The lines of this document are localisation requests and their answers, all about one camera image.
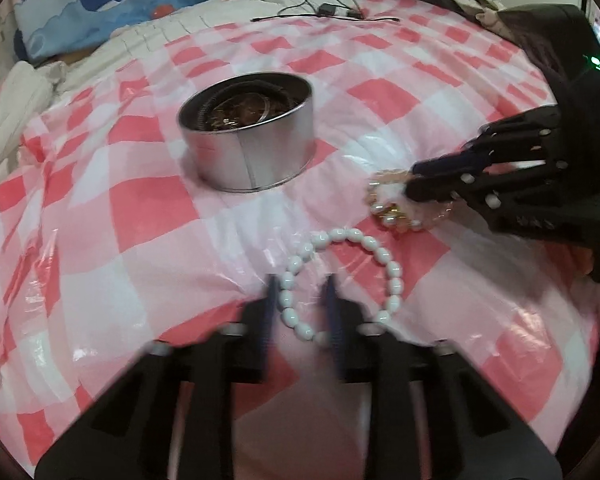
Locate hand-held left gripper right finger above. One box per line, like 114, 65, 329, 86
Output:
322, 274, 564, 480

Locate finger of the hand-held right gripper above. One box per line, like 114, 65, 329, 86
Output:
411, 104, 562, 182
404, 161, 558, 223

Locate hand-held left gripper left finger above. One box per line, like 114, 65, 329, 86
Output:
34, 274, 284, 480

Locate pink pearl bead bracelet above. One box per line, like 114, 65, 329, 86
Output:
363, 169, 459, 234

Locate white bead bracelet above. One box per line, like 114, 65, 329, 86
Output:
278, 227, 404, 347

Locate round metal tin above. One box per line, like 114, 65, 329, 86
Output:
176, 73, 315, 194

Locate silver bangle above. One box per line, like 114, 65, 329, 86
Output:
215, 90, 295, 127

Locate white patterned cloth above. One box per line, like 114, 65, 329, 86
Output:
442, 0, 507, 30

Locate pink checkered plastic tablecloth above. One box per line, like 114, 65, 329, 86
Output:
0, 0, 600, 480

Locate large whale print pillow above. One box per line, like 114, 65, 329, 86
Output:
14, 0, 227, 62

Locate black charger cable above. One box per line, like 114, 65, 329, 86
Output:
250, 0, 402, 24

